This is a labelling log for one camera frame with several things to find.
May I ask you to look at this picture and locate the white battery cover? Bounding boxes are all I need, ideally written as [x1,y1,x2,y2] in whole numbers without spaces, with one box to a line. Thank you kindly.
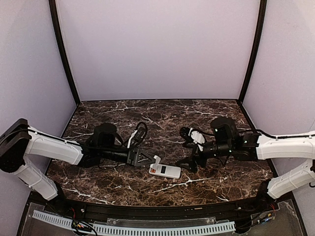
[151,155,161,170]

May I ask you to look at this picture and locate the white remote control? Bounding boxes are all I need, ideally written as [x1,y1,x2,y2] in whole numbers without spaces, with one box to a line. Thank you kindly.
[149,164,181,179]

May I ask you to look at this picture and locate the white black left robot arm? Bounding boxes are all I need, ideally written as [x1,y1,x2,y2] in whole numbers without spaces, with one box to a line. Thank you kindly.
[0,118,156,201]

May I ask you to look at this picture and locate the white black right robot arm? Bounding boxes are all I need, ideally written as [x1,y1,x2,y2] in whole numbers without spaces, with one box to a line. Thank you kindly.
[176,117,315,199]

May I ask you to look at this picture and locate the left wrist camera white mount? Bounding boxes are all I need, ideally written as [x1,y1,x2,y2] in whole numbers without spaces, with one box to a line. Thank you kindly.
[127,121,148,148]

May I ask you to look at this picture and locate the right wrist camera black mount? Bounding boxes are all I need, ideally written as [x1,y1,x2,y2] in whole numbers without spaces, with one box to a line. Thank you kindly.
[180,127,206,151]

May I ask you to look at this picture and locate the black front rail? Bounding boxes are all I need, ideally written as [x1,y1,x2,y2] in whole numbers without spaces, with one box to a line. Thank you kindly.
[29,191,293,223]

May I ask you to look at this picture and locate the white slotted cable duct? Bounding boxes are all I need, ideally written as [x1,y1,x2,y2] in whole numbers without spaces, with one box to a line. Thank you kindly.
[32,210,236,236]

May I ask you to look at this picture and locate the black corner frame post right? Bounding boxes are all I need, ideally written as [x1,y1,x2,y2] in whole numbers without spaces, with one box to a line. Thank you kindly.
[238,0,267,104]

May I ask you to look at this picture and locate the black corner frame post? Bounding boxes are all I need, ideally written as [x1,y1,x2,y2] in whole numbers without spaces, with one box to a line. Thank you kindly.
[48,0,81,106]
[238,0,267,104]

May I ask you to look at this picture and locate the black corner frame post left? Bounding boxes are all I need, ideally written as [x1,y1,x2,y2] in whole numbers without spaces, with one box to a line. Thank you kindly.
[48,0,81,106]

